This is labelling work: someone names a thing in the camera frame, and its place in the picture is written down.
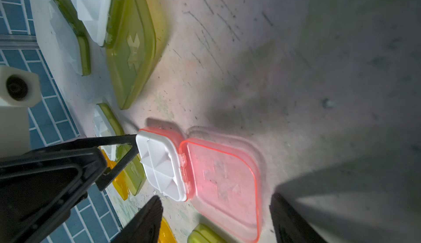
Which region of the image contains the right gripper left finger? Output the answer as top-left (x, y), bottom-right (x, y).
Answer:
top-left (111, 195), bottom-right (163, 243)

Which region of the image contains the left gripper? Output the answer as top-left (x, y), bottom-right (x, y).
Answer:
top-left (1, 134), bottom-right (140, 243)

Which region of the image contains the left orange pillbox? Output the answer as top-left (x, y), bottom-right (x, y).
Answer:
top-left (100, 148), bottom-right (129, 201)

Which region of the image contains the pink pillbox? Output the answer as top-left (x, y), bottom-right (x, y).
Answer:
top-left (136, 127), bottom-right (262, 243)

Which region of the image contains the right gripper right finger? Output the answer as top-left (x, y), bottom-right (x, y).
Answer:
top-left (269, 193), bottom-right (326, 243)

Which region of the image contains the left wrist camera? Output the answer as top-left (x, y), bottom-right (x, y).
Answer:
top-left (1, 65), bottom-right (42, 158)

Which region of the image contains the orange pillbox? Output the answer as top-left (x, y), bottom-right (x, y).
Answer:
top-left (100, 148), bottom-right (129, 201)
top-left (158, 217), bottom-right (177, 243)

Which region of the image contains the front orange pillbox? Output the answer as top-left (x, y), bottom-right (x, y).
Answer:
top-left (158, 217), bottom-right (177, 243)

